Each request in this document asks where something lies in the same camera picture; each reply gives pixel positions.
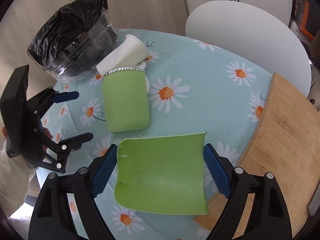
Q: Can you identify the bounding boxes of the black bag lined trash bin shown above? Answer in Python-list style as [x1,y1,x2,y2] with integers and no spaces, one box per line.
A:
[27,0,118,81]

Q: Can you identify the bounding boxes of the white sleeve forearm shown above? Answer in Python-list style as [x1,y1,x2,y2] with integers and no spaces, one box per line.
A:
[0,141,37,217]

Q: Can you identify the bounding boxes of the white round chair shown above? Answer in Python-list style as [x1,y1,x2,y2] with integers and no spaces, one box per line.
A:
[185,1,311,96]

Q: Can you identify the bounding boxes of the orange Philips appliance box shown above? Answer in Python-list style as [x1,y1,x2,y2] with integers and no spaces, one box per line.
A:
[299,1,319,41]

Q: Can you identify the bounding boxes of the person's left hand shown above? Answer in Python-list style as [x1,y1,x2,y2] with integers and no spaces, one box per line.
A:
[1,126,54,156]

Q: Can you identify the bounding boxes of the green foam sheet piece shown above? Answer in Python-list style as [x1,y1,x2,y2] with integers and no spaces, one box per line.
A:
[114,132,208,215]

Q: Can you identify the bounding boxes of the white paper cup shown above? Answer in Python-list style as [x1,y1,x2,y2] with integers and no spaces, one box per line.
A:
[96,50,146,75]
[116,34,150,60]

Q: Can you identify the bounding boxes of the green foam cup sleeve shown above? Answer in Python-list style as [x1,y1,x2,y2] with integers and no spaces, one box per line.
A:
[101,67,150,132]

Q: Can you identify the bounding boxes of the floral blue tablecloth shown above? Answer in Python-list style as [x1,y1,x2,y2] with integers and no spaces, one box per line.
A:
[39,28,276,240]

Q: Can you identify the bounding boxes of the bamboo cutting board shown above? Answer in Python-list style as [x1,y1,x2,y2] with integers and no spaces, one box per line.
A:
[203,74,319,239]

